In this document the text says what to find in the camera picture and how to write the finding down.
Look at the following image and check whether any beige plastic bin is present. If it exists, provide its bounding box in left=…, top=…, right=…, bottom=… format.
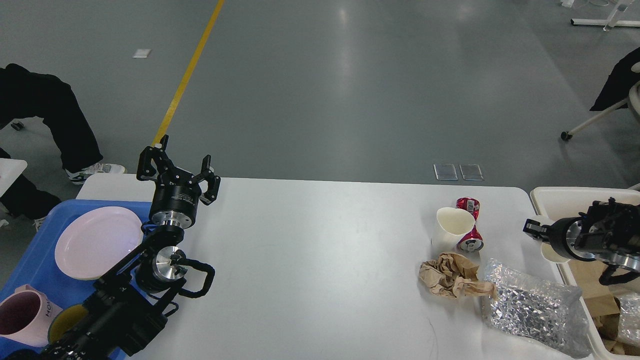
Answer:
left=529, top=186, right=640, bottom=360

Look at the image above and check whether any dark green mug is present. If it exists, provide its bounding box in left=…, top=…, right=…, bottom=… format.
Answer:
left=47, top=303, right=89, bottom=345

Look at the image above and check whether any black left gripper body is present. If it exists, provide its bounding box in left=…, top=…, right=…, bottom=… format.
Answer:
left=149, top=183, right=202, bottom=229

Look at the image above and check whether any crumpled brown paper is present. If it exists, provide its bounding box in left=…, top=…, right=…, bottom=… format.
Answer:
left=418, top=251, right=498, bottom=299

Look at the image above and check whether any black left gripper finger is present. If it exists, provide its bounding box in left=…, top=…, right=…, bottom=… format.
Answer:
left=192, top=155, right=222, bottom=206
left=135, top=134, right=181, bottom=187

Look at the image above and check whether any white paper cup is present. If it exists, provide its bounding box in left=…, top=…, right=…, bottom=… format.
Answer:
left=541, top=242, right=570, bottom=264
left=430, top=207, right=476, bottom=255

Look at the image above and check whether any pink plastic plate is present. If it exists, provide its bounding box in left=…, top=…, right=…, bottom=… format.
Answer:
left=54, top=206, right=143, bottom=281

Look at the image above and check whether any pink mug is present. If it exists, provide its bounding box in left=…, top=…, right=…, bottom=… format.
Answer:
left=0, top=284, right=62, bottom=347

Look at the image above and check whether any red snack wrapper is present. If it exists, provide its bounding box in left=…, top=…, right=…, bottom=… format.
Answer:
left=455, top=197, right=485, bottom=253

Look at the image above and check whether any white side table corner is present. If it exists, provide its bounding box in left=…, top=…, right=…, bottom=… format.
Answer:
left=0, top=158, right=28, bottom=196

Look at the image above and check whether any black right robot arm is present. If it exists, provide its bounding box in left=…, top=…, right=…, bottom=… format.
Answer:
left=522, top=197, right=640, bottom=286

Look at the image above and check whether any white chair frame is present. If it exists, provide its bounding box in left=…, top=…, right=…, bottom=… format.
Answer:
left=560, top=0, right=640, bottom=142

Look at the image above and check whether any crumpled silver foil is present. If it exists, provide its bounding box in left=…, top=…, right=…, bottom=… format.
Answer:
left=482, top=259, right=592, bottom=359

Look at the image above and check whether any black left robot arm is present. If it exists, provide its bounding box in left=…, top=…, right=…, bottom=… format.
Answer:
left=6, top=134, right=221, bottom=360

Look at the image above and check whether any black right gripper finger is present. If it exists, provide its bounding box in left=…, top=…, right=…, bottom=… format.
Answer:
left=523, top=219, right=553, bottom=243

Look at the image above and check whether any brown paper bag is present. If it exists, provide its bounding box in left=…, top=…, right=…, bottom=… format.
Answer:
left=568, top=260, right=620, bottom=341

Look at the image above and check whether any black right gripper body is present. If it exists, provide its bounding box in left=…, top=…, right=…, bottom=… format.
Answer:
left=547, top=217, right=595, bottom=262

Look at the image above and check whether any blue plastic tray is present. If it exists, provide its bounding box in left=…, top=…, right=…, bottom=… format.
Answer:
left=0, top=199, right=156, bottom=360

